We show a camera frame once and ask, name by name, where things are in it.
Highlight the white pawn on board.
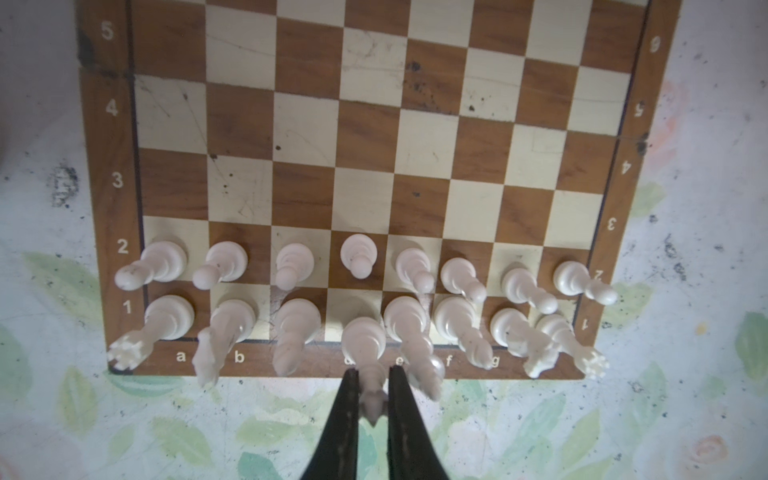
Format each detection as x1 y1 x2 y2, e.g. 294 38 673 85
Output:
340 234 378 279
395 248 436 294
275 243 314 291
501 268 558 315
193 241 248 290
553 261 619 306
440 257 487 303
114 241 187 291

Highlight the white bishop on board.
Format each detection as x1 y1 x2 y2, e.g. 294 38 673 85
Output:
272 298 321 377

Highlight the white knight right side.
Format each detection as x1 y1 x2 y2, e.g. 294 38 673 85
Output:
490 308 559 378

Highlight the white rook left corner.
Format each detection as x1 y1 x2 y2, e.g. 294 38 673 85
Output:
107 295 195 371

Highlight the white king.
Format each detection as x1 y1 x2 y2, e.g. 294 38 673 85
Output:
383 296 446 402

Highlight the floral table mat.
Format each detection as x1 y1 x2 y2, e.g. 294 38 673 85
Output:
1 1 767 479

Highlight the white queen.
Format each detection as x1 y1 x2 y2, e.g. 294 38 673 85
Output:
341 317 387 426

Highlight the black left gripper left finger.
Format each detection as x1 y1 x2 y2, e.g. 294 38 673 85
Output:
301 368 360 480

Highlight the white rook corner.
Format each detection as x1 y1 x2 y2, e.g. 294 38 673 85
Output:
107 295 195 371
536 314 609 379

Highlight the white knight on board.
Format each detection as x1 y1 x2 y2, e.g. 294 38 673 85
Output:
192 299 256 387

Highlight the white bishop right side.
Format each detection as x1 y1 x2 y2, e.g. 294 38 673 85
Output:
433 296 493 370

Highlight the wooden chess board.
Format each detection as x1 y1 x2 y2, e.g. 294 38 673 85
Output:
76 1 680 378

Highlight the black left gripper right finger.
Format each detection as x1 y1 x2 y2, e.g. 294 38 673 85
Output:
388 365 448 480

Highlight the white rook right corner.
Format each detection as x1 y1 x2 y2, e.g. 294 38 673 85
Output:
536 314 609 379

